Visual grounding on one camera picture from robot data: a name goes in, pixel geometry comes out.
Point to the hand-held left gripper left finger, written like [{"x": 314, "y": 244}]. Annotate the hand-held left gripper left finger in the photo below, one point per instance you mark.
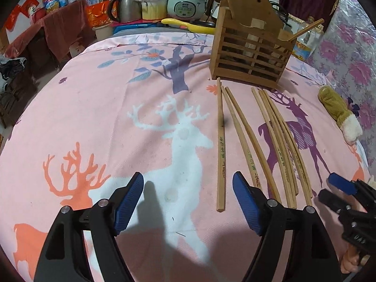
[{"x": 129, "y": 202}]

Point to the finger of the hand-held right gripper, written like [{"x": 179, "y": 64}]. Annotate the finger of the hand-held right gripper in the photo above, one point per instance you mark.
[
  {"x": 342, "y": 182},
  {"x": 332, "y": 200}
]

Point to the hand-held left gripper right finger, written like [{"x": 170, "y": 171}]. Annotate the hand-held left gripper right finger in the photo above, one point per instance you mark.
[{"x": 246, "y": 202}]

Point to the wooden chopstick holder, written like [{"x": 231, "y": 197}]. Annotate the wooden chopstick holder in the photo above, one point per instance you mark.
[{"x": 243, "y": 64}]

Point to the person's right hand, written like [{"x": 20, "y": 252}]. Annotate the person's right hand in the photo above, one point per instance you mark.
[{"x": 352, "y": 263}]

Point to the yellow and white plush toy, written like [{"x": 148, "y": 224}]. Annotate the yellow and white plush toy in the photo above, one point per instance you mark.
[{"x": 337, "y": 108}]

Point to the pink deer printed blanket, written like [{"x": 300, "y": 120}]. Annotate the pink deer printed blanket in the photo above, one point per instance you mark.
[{"x": 102, "y": 108}]

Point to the floral mattress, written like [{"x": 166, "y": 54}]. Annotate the floral mattress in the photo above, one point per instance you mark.
[{"x": 352, "y": 50}]

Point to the clear plastic bottle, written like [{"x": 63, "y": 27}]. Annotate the clear plastic bottle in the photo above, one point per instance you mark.
[{"x": 305, "y": 47}]

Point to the pile of dark clothes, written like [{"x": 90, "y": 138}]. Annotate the pile of dark clothes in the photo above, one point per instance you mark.
[{"x": 14, "y": 76}]

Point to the white plastic bucket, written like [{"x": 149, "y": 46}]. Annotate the white plastic bucket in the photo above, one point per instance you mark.
[{"x": 102, "y": 32}]

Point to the blue tray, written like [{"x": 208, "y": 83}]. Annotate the blue tray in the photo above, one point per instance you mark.
[{"x": 129, "y": 28}]

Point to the dark red cloth cover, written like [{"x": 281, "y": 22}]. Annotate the dark red cloth cover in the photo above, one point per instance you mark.
[{"x": 58, "y": 26}]

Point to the red printed box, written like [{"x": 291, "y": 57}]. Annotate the red printed box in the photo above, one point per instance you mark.
[{"x": 97, "y": 14}]

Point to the yellow pot with lid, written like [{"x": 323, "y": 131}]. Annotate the yellow pot with lid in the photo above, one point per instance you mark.
[{"x": 152, "y": 11}]

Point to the steel electric kettle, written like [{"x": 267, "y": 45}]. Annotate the steel electric kettle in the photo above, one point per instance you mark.
[{"x": 127, "y": 7}]

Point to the pale green rice cooker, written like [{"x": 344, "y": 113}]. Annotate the pale green rice cooker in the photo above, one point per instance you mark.
[{"x": 185, "y": 6}]

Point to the cooking oil bottle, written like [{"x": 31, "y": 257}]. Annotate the cooking oil bottle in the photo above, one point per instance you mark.
[{"x": 52, "y": 3}]

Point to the red paper wall decoration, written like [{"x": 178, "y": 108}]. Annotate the red paper wall decoration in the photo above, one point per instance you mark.
[{"x": 30, "y": 6}]

